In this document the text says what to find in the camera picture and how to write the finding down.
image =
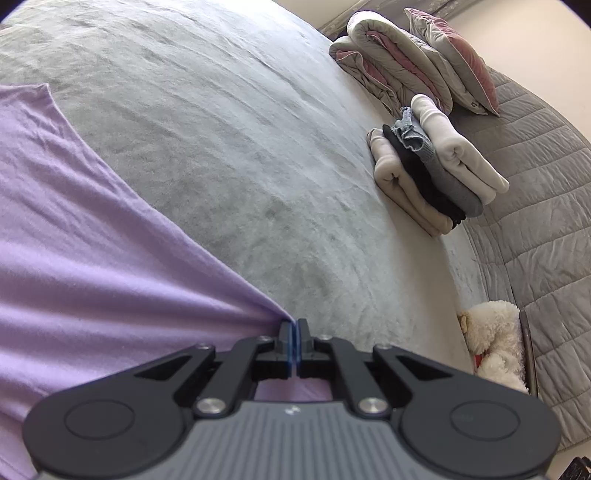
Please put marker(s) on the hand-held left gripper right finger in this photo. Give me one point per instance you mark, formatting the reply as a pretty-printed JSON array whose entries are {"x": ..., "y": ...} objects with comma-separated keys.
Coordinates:
[{"x": 304, "y": 344}]

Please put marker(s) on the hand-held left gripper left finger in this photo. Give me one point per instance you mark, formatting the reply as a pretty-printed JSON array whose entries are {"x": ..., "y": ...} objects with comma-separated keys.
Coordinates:
[{"x": 287, "y": 344}]

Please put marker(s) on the purple shirt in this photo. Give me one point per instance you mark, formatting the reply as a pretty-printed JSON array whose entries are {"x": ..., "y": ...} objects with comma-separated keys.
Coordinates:
[{"x": 92, "y": 254}]

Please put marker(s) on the folded beige garment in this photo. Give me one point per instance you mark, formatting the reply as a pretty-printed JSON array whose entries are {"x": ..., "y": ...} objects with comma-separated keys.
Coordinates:
[{"x": 406, "y": 189}]

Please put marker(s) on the white plush toy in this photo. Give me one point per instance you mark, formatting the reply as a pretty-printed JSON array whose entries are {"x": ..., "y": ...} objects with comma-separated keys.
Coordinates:
[{"x": 496, "y": 341}]

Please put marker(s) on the folded black garment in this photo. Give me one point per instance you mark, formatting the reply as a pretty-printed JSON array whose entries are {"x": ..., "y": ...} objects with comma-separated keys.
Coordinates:
[{"x": 429, "y": 189}]

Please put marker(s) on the folded grey sweater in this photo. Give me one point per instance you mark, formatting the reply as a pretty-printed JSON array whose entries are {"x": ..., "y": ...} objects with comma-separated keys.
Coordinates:
[{"x": 443, "y": 170}]

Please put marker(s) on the folded white garment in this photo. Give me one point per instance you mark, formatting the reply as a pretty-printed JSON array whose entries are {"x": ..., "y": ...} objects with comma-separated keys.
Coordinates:
[{"x": 461, "y": 152}]

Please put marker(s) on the grey quilted headboard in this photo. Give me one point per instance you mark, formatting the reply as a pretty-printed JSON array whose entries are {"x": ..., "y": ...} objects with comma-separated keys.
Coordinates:
[{"x": 540, "y": 207}]

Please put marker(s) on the folded grey pink quilt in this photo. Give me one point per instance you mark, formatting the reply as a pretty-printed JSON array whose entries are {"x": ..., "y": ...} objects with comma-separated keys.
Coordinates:
[{"x": 392, "y": 60}]

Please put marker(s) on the grey pink pillow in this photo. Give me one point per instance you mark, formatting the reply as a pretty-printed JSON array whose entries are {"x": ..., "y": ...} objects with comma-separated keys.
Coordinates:
[{"x": 461, "y": 60}]

